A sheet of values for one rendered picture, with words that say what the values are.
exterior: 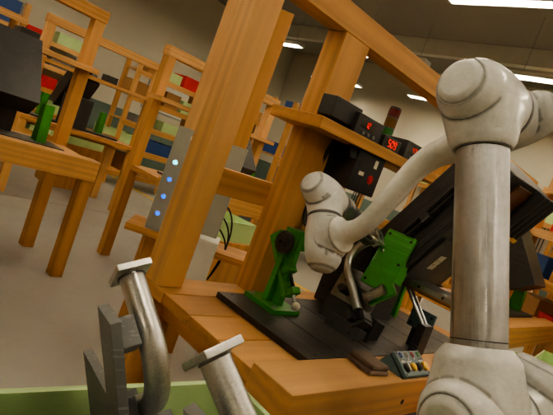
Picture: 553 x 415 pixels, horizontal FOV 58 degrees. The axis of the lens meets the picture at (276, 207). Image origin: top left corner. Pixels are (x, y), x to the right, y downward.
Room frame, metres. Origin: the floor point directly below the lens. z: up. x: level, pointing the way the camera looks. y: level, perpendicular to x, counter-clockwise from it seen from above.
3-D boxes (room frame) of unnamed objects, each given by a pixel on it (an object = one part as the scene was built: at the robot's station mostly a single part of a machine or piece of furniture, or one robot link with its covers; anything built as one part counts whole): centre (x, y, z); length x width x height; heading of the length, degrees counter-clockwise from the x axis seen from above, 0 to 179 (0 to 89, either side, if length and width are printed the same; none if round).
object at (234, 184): (2.06, -0.19, 1.23); 1.30 x 0.05 x 0.09; 135
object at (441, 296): (1.78, -0.58, 1.11); 0.39 x 0.16 x 0.03; 45
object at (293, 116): (1.98, -0.27, 1.52); 0.90 x 0.25 x 0.04; 135
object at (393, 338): (1.80, -0.45, 0.89); 1.10 x 0.42 x 0.02; 135
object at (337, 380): (1.60, -0.65, 0.82); 1.50 x 0.14 x 0.15; 135
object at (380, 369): (1.36, -0.40, 0.91); 0.10 x 0.08 x 0.03; 35
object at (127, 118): (9.48, 2.18, 1.12); 3.22 x 0.55 x 2.23; 138
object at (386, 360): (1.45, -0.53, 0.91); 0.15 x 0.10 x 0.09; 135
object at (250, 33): (2.01, -0.24, 1.36); 1.49 x 0.09 x 0.97; 135
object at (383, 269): (1.70, -0.44, 1.17); 0.13 x 0.12 x 0.20; 135
